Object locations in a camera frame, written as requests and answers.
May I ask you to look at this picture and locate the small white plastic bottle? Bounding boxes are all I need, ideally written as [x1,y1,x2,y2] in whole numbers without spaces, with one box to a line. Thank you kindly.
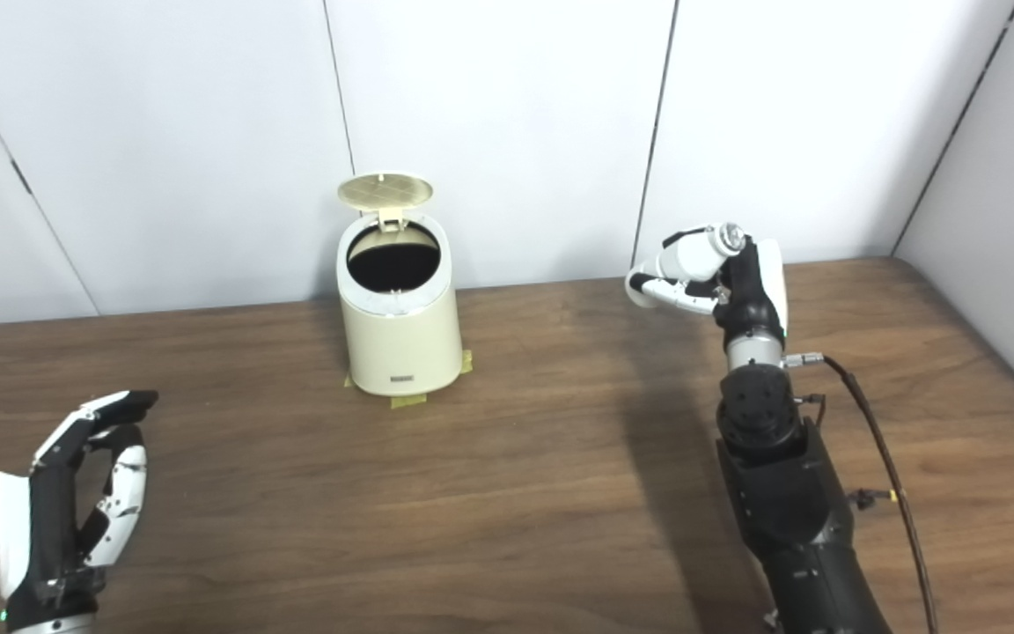
[626,223,748,309]

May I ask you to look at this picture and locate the round cream bin lid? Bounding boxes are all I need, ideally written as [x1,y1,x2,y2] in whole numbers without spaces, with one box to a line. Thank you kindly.
[337,172,436,232]

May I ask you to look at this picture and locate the cream-colored bin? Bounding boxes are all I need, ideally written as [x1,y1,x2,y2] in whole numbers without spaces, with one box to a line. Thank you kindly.
[336,210,465,397]

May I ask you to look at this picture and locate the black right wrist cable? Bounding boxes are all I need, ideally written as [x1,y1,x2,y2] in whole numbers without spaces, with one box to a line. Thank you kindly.
[822,354,941,634]

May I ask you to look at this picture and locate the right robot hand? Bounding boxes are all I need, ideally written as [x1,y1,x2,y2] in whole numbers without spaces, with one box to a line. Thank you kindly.
[626,223,790,346]

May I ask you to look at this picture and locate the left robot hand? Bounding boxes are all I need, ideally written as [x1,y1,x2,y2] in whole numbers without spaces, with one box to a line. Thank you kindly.
[0,390,159,631]

